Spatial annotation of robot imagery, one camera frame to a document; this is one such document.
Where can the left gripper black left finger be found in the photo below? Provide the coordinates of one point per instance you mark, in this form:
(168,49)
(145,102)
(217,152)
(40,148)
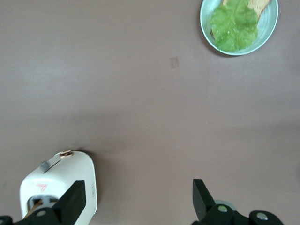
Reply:
(70,204)

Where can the brown bread slice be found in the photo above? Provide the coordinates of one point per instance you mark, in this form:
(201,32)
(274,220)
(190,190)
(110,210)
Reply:
(257,5)

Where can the pale green ribbed plate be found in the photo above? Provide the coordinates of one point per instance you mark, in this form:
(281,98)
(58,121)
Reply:
(269,23)

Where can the white toaster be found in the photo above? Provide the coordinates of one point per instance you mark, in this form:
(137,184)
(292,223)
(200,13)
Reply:
(75,168)

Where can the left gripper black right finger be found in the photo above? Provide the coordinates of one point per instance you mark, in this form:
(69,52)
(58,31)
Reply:
(202,204)

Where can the green lettuce leaf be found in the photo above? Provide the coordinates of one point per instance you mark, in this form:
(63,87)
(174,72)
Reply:
(234,25)

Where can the toast slice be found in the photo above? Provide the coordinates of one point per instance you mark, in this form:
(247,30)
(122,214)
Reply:
(35,206)

